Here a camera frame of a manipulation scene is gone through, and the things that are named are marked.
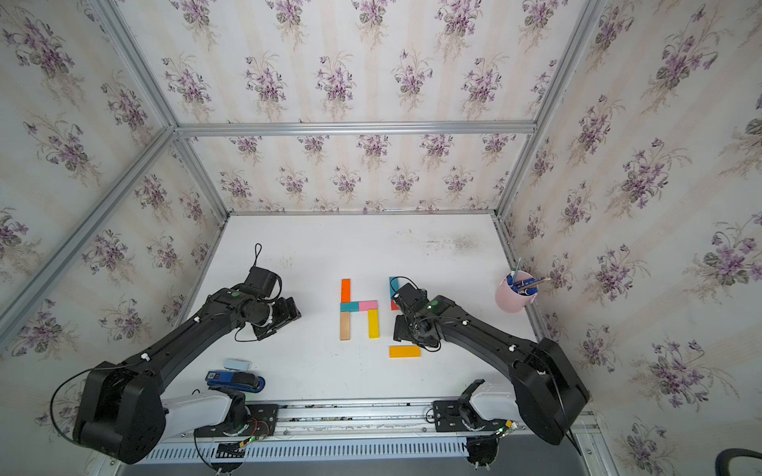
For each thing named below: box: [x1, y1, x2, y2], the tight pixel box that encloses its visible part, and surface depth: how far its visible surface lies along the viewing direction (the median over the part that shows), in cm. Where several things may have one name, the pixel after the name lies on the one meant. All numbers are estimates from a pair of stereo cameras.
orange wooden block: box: [340, 278, 353, 304], surface depth 100 cm
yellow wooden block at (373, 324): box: [368, 309, 381, 340], surface depth 92 cm
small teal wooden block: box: [340, 301, 361, 313], surface depth 95 cm
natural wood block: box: [339, 311, 352, 342], surface depth 92 cm
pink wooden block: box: [359, 300, 379, 312], surface depth 95 cm
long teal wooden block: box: [388, 276, 400, 301], surface depth 100 cm
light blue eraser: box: [223, 357, 253, 372], surface depth 83 cm
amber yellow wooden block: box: [388, 346, 422, 358], surface depth 87 cm
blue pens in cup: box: [506, 257, 547, 296], surface depth 89 cm
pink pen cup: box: [495, 270, 539, 314], surface depth 90 cm
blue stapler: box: [205, 369, 266, 393], surface depth 80 cm
